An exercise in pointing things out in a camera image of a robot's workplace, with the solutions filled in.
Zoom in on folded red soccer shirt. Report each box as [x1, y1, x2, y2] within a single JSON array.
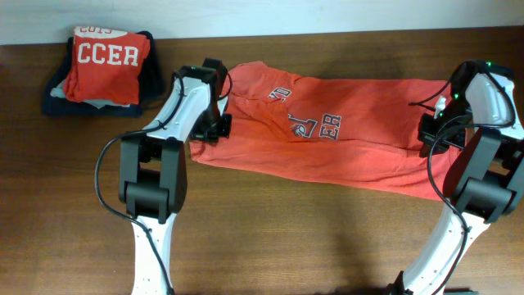
[[62, 26, 151, 106]]

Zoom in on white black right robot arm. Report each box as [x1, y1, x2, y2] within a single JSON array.
[[385, 59, 523, 295]]

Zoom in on folded navy blue shirt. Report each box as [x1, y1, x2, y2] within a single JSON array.
[[41, 30, 166, 118]]

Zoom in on folded light blue shirt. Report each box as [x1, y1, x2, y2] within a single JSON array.
[[50, 80, 130, 109]]

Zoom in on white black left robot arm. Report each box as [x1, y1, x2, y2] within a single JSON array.
[[119, 58, 233, 295]]

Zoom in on red McKinney Boyd t-shirt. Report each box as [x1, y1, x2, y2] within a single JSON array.
[[190, 61, 442, 200]]

